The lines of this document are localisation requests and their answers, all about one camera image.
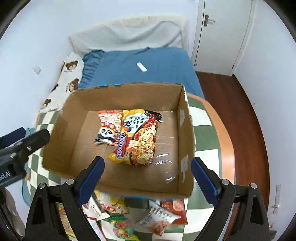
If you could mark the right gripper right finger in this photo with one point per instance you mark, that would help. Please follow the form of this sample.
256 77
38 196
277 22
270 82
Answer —
250 223

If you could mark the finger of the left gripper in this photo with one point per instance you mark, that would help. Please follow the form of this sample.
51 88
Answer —
32 143
11 138

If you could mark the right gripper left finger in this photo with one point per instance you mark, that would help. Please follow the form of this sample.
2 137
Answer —
44 223

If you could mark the yellow panda snack packet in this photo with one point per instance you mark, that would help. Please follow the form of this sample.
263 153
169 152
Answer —
110 203

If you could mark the white brown snack packet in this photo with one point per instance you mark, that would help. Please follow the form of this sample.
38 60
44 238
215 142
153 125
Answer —
158 219

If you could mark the white chocolate biscuit packet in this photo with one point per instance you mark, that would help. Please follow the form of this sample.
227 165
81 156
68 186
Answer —
92 210

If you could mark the brown shrimp snack packet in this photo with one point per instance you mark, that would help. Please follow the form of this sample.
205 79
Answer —
176 207

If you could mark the yellow packet at left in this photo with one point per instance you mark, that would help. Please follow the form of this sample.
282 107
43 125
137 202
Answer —
65 222

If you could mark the green white checkered tablecloth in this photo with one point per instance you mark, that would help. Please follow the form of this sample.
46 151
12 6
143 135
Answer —
138 206

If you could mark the round wooden table edge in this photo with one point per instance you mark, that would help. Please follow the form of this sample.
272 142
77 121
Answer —
224 143

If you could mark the colourful candy packet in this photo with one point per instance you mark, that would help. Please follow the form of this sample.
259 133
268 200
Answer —
122 228

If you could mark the bear print pillow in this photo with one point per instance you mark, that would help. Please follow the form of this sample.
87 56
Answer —
68 82

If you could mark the panda sunflower seed packet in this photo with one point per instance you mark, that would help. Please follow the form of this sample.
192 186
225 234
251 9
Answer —
110 127

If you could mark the yellow cheese noodle packet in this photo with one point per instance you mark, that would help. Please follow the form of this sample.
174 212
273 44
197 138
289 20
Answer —
137 140

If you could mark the cardboard box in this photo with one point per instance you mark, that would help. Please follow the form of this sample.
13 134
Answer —
71 147

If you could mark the white remote control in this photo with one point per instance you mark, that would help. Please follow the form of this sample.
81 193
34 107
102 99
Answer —
141 67

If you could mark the blue bed sheet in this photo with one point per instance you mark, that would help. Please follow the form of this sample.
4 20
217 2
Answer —
160 65

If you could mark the white pillow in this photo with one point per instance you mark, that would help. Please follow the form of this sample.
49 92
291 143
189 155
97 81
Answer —
127 34

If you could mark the white door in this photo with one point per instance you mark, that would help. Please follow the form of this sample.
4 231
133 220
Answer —
218 47

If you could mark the wall socket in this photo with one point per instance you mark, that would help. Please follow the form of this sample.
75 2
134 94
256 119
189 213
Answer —
37 69

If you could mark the door handle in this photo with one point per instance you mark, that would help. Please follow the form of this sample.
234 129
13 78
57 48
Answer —
208 21

